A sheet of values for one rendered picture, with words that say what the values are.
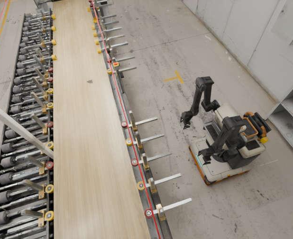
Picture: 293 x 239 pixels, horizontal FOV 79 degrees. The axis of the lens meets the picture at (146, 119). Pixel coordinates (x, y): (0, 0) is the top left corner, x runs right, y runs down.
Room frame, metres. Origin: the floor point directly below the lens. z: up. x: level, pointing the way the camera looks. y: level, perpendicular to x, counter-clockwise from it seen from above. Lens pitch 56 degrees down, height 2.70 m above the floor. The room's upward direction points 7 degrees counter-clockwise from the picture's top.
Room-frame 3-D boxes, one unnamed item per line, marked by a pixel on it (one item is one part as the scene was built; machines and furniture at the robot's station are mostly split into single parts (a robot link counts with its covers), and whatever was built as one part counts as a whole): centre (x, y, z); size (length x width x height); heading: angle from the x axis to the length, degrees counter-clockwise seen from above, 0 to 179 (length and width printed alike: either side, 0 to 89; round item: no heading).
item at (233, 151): (0.82, -0.83, 0.68); 0.28 x 0.27 x 0.25; 11
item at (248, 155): (0.93, -1.07, 0.59); 0.55 x 0.34 x 0.83; 11
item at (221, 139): (0.61, -0.58, 1.40); 0.11 x 0.06 x 0.43; 11
